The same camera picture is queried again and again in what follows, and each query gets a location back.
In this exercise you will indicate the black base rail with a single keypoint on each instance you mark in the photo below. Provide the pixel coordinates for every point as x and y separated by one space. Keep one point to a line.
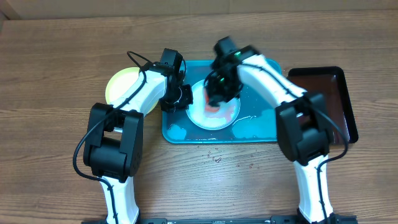
276 219

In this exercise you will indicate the light blue plate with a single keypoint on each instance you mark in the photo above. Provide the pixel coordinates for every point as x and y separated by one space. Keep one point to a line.
211 121

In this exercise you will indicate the black rectangular tray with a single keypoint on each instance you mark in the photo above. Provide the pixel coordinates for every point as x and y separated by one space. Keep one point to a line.
331 83

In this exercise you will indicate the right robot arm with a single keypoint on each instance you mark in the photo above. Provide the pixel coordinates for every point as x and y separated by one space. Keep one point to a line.
304 132

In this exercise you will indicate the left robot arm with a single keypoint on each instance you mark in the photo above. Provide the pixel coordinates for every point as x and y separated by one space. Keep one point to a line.
113 142

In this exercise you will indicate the yellow plate top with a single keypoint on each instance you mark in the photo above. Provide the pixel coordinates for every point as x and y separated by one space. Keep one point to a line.
120 83

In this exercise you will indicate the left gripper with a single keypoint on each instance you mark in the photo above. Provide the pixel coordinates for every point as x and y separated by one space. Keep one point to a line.
188 99

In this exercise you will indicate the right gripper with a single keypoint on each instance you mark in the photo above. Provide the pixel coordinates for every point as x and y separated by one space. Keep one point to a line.
218 94

